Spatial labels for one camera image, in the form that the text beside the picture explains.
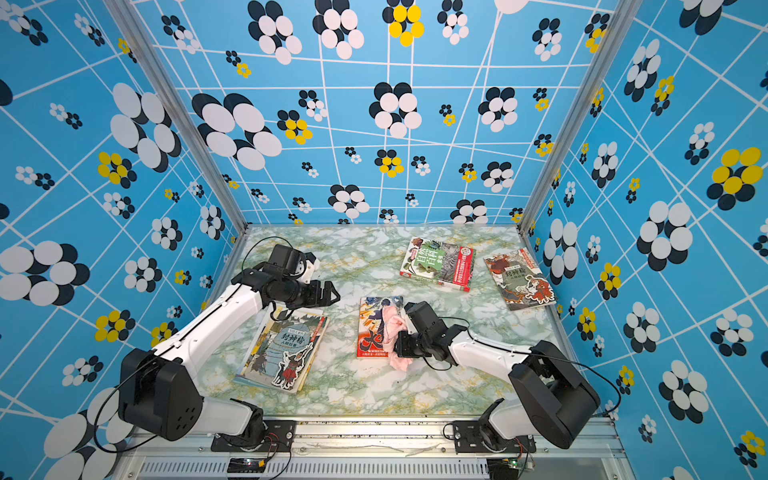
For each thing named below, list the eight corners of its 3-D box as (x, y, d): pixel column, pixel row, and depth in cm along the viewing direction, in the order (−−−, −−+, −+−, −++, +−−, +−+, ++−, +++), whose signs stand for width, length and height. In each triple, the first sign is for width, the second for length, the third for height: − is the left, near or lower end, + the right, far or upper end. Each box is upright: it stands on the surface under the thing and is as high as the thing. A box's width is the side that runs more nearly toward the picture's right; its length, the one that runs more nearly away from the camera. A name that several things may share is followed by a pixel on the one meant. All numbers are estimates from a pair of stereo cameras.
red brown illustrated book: (511, 314, 97) (513, 310, 95) (481, 259, 112) (483, 255, 110) (558, 303, 100) (561, 299, 98) (523, 251, 114) (525, 247, 112)
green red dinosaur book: (400, 275, 107) (400, 270, 105) (411, 241, 118) (412, 235, 115) (469, 291, 103) (471, 286, 100) (474, 254, 113) (476, 248, 111)
